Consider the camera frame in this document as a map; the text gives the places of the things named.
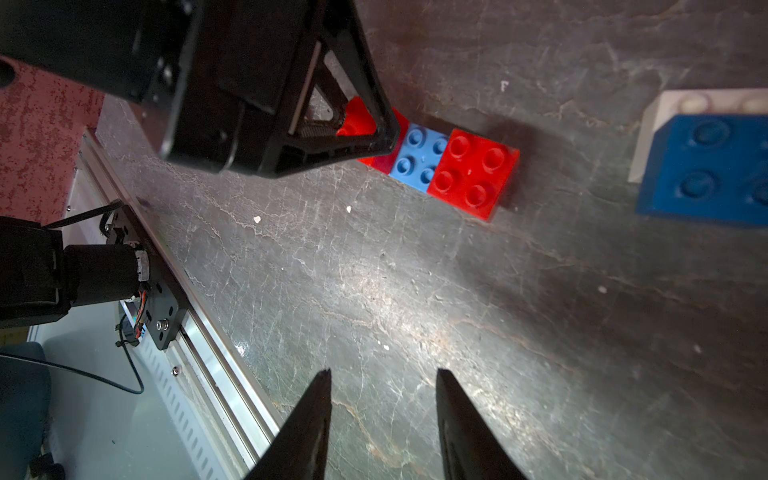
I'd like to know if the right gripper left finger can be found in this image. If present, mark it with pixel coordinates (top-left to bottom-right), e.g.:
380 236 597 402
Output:
245 369 332 480

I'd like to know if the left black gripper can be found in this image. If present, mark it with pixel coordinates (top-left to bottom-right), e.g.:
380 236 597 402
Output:
1 1 400 178

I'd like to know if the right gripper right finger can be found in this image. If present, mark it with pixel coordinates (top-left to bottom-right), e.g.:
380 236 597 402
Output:
436 369 526 480

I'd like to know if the red lego brick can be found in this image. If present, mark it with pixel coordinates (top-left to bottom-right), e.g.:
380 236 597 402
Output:
335 95 412 176
427 129 520 222

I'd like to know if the light blue long lego brick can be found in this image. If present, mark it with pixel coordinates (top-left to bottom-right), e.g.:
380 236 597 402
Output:
389 124 449 193

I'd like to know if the dark blue square lego brick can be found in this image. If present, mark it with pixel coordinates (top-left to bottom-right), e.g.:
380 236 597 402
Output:
636 114 767 228

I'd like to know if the white lego brick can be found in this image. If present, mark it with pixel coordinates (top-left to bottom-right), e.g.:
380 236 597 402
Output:
628 88 767 184

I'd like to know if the aluminium front rail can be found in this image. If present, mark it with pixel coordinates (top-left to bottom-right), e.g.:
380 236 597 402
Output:
78 129 281 473

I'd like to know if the perforated cable duct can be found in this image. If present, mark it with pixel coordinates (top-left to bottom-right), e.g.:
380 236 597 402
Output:
134 311 260 479

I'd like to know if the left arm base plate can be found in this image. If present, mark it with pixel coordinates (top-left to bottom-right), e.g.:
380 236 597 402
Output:
99 205 190 351

